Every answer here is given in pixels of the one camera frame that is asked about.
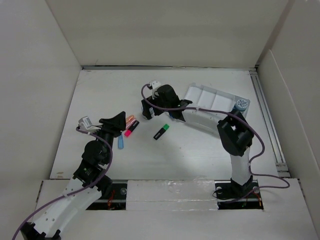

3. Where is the white organizer tray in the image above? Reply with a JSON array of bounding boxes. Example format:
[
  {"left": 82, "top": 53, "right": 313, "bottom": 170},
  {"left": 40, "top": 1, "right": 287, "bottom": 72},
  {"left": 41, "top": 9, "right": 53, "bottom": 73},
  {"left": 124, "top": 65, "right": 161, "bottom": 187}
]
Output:
[{"left": 184, "top": 83, "right": 251, "bottom": 117}]

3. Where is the pink black highlighter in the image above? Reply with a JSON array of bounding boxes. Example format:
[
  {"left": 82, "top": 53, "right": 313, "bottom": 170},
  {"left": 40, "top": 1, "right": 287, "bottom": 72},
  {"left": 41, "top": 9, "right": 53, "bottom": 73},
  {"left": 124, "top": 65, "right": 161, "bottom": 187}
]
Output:
[{"left": 124, "top": 120, "right": 140, "bottom": 137}]

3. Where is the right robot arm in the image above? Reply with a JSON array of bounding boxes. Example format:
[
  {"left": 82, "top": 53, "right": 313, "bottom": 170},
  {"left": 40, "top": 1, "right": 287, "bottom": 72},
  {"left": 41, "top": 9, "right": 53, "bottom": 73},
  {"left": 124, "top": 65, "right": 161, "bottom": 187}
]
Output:
[{"left": 141, "top": 81, "right": 254, "bottom": 198}]

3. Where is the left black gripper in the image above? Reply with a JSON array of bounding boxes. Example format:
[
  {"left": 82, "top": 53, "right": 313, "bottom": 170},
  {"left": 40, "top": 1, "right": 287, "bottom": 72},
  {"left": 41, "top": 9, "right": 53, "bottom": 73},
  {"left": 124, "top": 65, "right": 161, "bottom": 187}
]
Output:
[{"left": 90, "top": 111, "right": 126, "bottom": 163}]

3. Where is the orange usb stick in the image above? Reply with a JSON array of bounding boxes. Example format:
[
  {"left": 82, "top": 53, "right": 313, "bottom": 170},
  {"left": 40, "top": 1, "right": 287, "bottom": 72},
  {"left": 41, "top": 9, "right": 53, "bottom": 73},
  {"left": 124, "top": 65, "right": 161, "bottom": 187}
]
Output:
[{"left": 125, "top": 115, "right": 135, "bottom": 123}]

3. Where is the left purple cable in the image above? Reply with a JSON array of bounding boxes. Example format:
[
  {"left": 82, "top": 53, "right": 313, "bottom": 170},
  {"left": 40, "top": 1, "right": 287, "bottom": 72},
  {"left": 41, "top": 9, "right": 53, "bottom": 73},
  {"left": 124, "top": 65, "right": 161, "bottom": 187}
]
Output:
[{"left": 11, "top": 126, "right": 113, "bottom": 240}]

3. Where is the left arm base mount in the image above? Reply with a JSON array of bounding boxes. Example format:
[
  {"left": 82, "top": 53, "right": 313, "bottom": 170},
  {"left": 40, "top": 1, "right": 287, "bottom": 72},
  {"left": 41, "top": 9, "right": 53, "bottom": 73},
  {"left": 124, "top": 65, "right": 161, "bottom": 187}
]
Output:
[{"left": 87, "top": 180, "right": 128, "bottom": 211}]

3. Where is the aluminium rail right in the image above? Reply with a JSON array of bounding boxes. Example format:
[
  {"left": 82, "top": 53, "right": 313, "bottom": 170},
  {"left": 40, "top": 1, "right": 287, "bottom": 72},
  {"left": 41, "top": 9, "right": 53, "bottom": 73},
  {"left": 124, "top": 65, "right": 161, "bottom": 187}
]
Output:
[{"left": 249, "top": 70, "right": 291, "bottom": 178}]

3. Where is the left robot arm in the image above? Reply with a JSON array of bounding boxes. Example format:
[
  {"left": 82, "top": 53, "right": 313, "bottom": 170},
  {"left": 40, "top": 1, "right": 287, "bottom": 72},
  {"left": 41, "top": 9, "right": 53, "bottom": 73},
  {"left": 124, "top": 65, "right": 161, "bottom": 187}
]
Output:
[{"left": 18, "top": 111, "right": 126, "bottom": 240}]

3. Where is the green black highlighter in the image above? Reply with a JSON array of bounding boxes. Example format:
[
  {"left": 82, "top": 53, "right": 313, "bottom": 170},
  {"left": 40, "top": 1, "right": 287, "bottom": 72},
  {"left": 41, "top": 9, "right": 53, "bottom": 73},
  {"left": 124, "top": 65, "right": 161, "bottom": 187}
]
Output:
[{"left": 153, "top": 124, "right": 170, "bottom": 140}]

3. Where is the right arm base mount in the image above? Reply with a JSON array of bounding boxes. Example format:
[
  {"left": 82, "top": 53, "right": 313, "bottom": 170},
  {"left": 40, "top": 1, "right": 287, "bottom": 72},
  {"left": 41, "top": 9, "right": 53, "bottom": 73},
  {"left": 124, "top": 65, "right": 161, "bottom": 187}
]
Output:
[{"left": 212, "top": 180, "right": 264, "bottom": 210}]

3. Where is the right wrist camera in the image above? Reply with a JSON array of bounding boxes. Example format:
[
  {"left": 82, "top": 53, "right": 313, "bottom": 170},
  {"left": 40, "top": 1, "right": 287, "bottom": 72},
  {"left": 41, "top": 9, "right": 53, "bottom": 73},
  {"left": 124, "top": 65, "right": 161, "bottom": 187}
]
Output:
[{"left": 147, "top": 80, "right": 162, "bottom": 91}]

